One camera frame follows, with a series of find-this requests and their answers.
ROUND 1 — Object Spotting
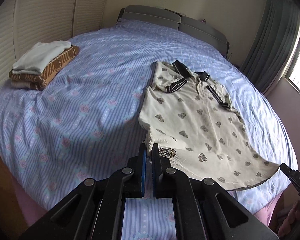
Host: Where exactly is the green curtain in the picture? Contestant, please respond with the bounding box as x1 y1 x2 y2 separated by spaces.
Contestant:
241 0 300 94

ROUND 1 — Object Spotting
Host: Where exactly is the grey padded headboard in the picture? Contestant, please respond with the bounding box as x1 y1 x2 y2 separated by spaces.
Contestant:
117 5 230 58

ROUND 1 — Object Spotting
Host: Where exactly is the blue striped floral bed sheet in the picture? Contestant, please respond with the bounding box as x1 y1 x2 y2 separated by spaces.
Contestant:
0 20 298 225

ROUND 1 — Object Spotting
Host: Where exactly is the cream slatted wardrobe door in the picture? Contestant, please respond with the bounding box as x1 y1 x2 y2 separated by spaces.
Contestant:
0 0 106 87

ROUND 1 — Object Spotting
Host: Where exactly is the folded white garment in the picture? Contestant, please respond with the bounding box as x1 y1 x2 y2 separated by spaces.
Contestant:
12 41 71 75

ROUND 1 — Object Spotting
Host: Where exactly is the folded brown patterned sweater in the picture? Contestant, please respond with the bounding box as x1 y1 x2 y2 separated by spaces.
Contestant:
9 46 79 90

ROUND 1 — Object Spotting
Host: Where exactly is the person's right hand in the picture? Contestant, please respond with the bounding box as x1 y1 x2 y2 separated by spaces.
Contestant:
278 200 300 237

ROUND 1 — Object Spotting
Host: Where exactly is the cream polo shirt black collar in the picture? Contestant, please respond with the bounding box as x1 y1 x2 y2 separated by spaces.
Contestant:
139 61 279 191

